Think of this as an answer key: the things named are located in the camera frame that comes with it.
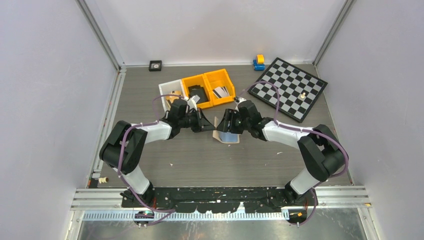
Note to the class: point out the orange plastic bin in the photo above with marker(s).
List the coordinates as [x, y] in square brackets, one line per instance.
[221, 78]
[201, 80]

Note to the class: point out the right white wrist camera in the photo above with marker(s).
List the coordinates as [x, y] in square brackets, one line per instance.
[237, 101]

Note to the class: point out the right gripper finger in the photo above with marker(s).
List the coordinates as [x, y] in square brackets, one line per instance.
[228, 119]
[223, 126]

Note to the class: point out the white striped card in bin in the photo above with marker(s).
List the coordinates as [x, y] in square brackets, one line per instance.
[221, 92]

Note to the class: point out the right orange plastic bin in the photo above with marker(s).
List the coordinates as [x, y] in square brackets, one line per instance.
[221, 78]

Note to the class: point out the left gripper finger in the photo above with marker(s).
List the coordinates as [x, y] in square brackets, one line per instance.
[203, 128]
[203, 121]

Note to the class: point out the white plastic bin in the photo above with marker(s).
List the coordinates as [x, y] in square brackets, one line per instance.
[173, 87]

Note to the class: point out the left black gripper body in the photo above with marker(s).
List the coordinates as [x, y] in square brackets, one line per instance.
[190, 120]

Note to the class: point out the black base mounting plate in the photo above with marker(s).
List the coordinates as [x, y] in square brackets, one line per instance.
[217, 200]

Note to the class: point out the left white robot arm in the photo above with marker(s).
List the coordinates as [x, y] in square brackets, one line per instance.
[124, 145]

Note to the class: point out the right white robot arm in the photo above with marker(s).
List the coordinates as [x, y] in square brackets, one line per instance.
[322, 154]

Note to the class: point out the beige leather card holder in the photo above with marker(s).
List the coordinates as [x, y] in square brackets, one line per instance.
[226, 137]

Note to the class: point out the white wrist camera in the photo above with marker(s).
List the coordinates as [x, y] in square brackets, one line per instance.
[237, 101]
[192, 102]

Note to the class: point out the black cards in orange bin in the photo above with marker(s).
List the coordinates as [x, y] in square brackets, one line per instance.
[200, 91]

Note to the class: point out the blue yellow toy car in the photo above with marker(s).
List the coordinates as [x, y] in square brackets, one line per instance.
[259, 63]

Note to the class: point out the gold cards in white bin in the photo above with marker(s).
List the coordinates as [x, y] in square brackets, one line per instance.
[172, 96]

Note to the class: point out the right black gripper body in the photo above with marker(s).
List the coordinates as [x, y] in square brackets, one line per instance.
[244, 124]

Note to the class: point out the black white chessboard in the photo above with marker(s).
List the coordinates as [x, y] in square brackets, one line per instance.
[282, 84]

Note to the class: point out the middle orange plastic bin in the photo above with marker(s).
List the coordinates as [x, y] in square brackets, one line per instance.
[201, 80]

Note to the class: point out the small beige chess piece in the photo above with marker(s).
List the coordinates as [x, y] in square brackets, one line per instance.
[102, 180]

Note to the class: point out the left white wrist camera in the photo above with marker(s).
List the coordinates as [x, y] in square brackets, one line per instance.
[192, 102]

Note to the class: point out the small black square box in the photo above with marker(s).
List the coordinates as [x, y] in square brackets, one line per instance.
[155, 66]

